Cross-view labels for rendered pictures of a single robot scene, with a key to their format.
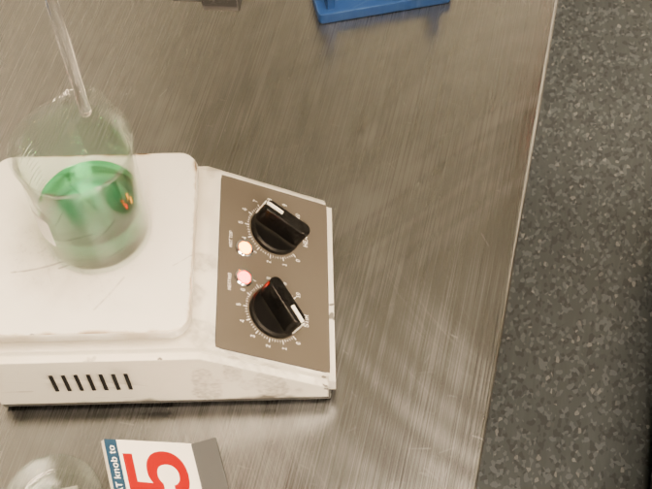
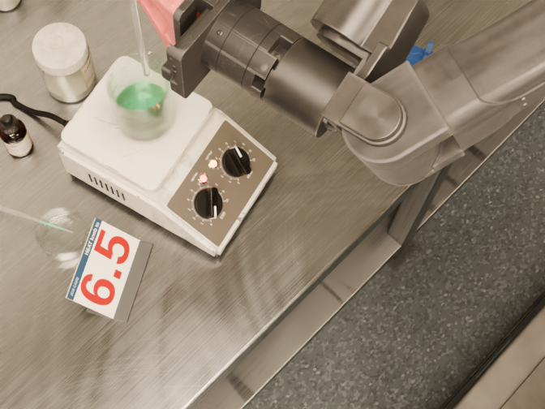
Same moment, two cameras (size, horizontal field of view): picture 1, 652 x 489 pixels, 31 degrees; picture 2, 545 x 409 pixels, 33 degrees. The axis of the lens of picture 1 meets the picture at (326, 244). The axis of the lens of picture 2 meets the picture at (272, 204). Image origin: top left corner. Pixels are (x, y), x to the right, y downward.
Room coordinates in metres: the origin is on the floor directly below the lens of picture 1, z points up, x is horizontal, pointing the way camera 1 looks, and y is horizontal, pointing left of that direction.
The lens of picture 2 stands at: (0.03, -0.17, 1.70)
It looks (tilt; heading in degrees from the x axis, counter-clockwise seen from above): 68 degrees down; 24
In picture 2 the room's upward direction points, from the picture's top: 6 degrees clockwise
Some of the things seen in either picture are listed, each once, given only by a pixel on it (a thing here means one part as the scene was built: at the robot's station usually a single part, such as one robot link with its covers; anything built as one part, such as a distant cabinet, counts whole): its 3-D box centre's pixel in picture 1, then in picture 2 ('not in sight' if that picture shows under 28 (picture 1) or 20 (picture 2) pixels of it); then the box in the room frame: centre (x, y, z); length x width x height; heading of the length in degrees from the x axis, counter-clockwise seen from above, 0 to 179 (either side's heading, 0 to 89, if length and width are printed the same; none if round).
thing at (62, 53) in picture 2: not in sight; (65, 63); (0.40, 0.26, 0.79); 0.06 x 0.06 x 0.08
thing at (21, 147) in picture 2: not in sight; (12, 131); (0.30, 0.26, 0.78); 0.03 x 0.03 x 0.07
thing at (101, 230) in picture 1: (87, 186); (143, 99); (0.37, 0.13, 0.88); 0.07 x 0.06 x 0.08; 172
